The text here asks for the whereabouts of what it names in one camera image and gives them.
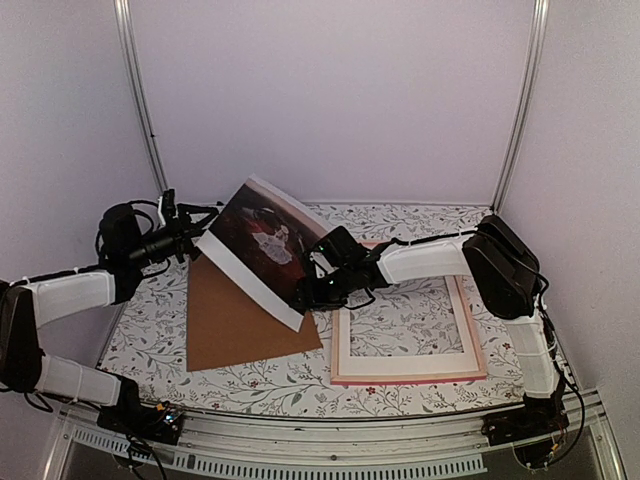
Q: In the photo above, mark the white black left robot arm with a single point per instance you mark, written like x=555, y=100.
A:
x=128, y=241

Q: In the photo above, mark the left aluminium corner post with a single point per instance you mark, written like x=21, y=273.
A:
x=126, y=34

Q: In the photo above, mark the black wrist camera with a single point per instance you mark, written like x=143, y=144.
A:
x=335, y=250
x=166, y=207

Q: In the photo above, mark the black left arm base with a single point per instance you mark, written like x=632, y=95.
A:
x=161, y=423

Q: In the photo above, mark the aluminium front table rail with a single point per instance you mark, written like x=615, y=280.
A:
x=234, y=446

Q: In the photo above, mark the aluminium corner post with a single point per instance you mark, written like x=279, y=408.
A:
x=531, y=69
x=126, y=34

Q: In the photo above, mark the white photo mat board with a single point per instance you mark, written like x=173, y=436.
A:
x=405, y=360

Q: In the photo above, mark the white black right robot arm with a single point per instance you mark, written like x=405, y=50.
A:
x=505, y=271

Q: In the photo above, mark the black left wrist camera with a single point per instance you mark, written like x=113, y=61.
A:
x=166, y=207

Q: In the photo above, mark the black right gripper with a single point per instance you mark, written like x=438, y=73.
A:
x=309, y=297

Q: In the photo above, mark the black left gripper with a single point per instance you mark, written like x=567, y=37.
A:
x=184, y=209

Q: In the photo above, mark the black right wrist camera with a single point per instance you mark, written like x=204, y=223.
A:
x=335, y=250

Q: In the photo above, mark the right aluminium corner post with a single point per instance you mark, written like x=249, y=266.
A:
x=531, y=69

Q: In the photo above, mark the pink wooden picture frame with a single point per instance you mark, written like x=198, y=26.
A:
x=410, y=377

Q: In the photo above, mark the brown cardboard backing board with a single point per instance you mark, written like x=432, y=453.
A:
x=225, y=327

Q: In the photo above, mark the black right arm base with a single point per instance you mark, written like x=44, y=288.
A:
x=542, y=423

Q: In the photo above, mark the landscape photo print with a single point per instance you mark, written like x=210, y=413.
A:
x=258, y=241

